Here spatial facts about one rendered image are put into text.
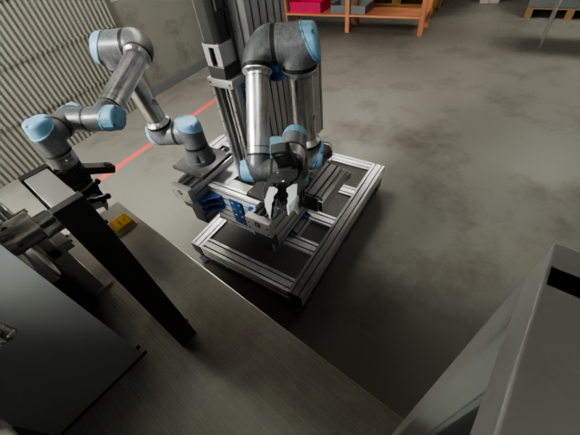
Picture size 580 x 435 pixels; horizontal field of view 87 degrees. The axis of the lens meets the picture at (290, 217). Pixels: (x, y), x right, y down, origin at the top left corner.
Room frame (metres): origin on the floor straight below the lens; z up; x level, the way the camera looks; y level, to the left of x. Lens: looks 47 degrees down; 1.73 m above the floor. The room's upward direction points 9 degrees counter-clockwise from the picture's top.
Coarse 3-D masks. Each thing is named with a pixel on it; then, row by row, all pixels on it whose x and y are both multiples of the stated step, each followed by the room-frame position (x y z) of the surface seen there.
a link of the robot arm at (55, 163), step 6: (72, 150) 0.88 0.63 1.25; (66, 156) 0.84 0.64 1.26; (72, 156) 0.86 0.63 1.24; (54, 162) 0.83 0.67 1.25; (60, 162) 0.83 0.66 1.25; (66, 162) 0.84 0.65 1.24; (72, 162) 0.85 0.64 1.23; (54, 168) 0.83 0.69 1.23; (60, 168) 0.83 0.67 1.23; (66, 168) 0.84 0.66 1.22
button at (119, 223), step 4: (120, 216) 0.91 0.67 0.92; (124, 216) 0.91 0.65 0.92; (128, 216) 0.91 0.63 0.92; (116, 220) 0.89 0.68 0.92; (120, 220) 0.89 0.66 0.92; (124, 220) 0.88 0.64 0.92; (128, 220) 0.88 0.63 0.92; (132, 220) 0.88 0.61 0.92; (112, 224) 0.87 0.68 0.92; (116, 224) 0.87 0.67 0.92; (120, 224) 0.86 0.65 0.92; (124, 224) 0.86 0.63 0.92; (128, 224) 0.86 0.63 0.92; (132, 224) 0.87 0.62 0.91; (116, 228) 0.85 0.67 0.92; (120, 228) 0.84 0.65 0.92; (124, 228) 0.85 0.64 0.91; (128, 228) 0.86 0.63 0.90; (120, 232) 0.84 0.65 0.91
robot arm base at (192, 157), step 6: (186, 150) 1.34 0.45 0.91; (192, 150) 1.32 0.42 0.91; (198, 150) 1.32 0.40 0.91; (204, 150) 1.34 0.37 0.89; (210, 150) 1.36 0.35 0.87; (186, 156) 1.35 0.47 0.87; (192, 156) 1.32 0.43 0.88; (198, 156) 1.32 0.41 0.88; (204, 156) 1.32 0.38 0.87; (210, 156) 1.34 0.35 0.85; (192, 162) 1.31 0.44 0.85; (198, 162) 1.31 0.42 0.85; (204, 162) 1.31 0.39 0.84; (210, 162) 1.32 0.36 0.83
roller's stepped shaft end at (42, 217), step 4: (40, 212) 0.48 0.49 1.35; (44, 212) 0.47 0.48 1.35; (48, 212) 0.48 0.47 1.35; (36, 216) 0.47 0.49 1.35; (40, 216) 0.47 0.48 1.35; (44, 216) 0.47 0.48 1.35; (48, 216) 0.47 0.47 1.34; (52, 216) 0.47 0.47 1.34; (36, 220) 0.46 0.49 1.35; (40, 220) 0.46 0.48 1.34; (44, 220) 0.46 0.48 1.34; (48, 220) 0.46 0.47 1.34; (52, 220) 0.47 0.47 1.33; (40, 224) 0.45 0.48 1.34; (44, 224) 0.46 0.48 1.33; (48, 224) 0.46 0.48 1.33; (44, 228) 0.46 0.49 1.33
